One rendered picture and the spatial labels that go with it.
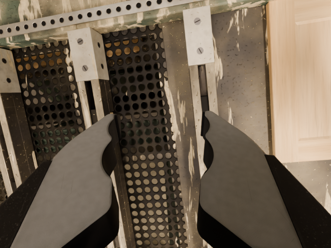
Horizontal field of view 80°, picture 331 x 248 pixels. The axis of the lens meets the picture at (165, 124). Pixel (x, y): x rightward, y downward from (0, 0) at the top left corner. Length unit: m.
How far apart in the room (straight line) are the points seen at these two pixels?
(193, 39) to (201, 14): 0.06
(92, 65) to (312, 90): 0.55
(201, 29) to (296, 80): 0.27
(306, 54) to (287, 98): 0.11
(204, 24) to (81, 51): 0.31
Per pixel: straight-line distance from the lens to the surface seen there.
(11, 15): 0.73
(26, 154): 0.75
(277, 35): 0.60
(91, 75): 0.55
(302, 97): 0.62
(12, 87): 0.74
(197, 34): 0.51
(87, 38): 0.57
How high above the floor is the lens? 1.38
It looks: 30 degrees down
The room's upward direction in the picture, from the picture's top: 179 degrees clockwise
